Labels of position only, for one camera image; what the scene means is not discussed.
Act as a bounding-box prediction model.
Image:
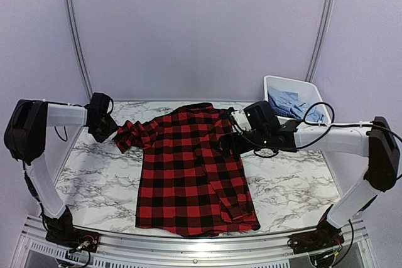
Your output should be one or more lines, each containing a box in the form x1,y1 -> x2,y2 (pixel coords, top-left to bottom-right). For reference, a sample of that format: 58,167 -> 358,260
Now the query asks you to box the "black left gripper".
89,114 -> 118,143

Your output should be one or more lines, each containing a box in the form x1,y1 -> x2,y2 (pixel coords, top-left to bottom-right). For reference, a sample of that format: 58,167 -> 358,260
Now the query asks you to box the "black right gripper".
214,129 -> 269,158

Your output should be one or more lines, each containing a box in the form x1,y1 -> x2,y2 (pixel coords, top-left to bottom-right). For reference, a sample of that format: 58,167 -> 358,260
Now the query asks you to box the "red black plaid shirt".
114,103 -> 260,237

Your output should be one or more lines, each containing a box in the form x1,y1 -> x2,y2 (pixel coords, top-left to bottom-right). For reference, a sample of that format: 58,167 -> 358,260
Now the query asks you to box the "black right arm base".
287,218 -> 344,254

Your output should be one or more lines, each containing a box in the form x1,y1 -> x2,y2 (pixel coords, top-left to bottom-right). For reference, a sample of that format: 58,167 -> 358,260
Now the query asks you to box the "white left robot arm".
4,93 -> 117,219

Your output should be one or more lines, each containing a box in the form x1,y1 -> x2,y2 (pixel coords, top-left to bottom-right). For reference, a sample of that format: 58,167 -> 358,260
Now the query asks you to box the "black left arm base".
42,207 -> 100,252

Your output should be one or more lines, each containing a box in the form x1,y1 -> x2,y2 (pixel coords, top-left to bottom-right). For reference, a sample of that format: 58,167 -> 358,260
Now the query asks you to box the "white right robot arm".
217,101 -> 401,248

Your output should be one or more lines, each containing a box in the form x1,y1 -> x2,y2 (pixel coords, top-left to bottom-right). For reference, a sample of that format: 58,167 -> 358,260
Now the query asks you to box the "light blue shirt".
268,88 -> 325,122

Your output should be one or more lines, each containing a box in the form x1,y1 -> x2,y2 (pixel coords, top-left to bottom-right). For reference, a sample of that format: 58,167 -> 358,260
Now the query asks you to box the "white plastic laundry bin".
263,75 -> 330,123

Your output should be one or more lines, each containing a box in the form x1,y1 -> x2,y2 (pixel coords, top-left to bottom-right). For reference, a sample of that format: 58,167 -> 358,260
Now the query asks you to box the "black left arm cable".
53,97 -> 116,143

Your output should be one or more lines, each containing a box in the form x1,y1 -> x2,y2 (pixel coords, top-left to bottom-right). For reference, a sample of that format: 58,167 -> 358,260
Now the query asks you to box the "right aluminium corner post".
305,0 -> 335,83

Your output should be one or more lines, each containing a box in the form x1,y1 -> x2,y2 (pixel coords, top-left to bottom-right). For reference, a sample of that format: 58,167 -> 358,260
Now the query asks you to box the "aluminium corner post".
64,0 -> 94,100
305,0 -> 335,83

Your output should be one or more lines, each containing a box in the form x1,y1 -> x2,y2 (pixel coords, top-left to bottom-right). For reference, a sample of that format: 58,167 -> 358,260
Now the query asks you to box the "left aluminium corner post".
64,0 -> 94,100

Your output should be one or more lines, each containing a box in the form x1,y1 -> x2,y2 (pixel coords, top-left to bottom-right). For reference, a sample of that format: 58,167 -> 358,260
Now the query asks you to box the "aluminium front frame rail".
10,216 -> 378,267

